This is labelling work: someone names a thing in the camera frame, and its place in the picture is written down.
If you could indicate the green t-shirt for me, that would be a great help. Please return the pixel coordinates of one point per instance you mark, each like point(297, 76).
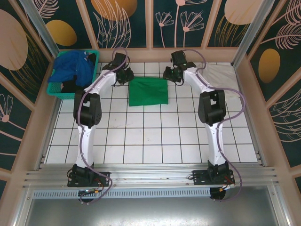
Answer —
point(148, 91)

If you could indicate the teal plastic laundry basket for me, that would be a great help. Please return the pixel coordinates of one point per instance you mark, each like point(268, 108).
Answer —
point(55, 90)

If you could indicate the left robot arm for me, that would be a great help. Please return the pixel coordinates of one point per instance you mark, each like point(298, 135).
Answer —
point(85, 146)

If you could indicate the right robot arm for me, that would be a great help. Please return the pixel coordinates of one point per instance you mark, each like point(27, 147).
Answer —
point(215, 146)

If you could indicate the white folded t-shirt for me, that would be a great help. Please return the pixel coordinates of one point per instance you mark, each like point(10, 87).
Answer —
point(223, 77)

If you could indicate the blue t-shirt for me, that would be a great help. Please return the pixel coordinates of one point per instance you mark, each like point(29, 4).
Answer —
point(68, 68)

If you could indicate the aluminium corner post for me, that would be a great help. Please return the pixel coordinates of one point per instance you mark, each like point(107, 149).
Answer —
point(42, 26)
point(251, 30)

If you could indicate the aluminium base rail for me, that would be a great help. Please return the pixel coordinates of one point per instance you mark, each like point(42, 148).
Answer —
point(152, 175)

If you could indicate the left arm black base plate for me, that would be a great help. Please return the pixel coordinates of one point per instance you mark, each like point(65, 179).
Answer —
point(103, 177)

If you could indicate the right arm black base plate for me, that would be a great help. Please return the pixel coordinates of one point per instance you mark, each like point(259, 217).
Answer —
point(200, 177)

